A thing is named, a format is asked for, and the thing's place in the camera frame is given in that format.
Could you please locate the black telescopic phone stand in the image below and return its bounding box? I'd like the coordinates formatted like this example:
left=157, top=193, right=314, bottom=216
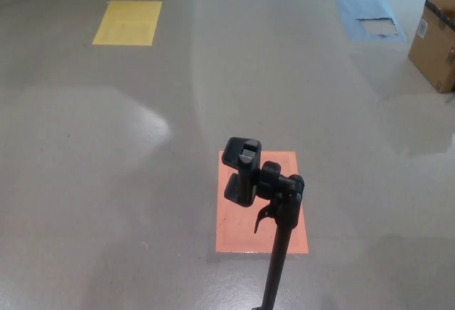
left=220, top=137, right=306, bottom=310

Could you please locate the torn blue paper sheet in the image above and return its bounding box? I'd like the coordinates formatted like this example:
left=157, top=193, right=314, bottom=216
left=336, top=0, right=407, bottom=43

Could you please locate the brown cardboard box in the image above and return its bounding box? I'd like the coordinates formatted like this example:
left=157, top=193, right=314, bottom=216
left=407, top=0, right=455, bottom=94

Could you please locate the orange paper sheet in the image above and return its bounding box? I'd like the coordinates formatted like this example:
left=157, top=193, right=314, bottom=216
left=215, top=150, right=309, bottom=254

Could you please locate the yellow paper sheet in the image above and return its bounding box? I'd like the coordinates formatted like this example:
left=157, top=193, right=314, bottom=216
left=92, top=0, right=164, bottom=46

